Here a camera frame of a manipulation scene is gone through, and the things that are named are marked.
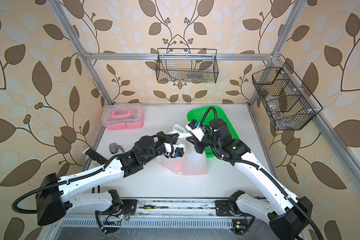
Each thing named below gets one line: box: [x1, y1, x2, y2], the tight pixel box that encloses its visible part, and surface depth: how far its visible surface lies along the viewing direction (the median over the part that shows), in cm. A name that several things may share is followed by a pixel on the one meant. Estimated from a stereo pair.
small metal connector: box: [109, 142, 125, 155], surface depth 96 cm
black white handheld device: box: [82, 147, 108, 167], surface depth 93 cm
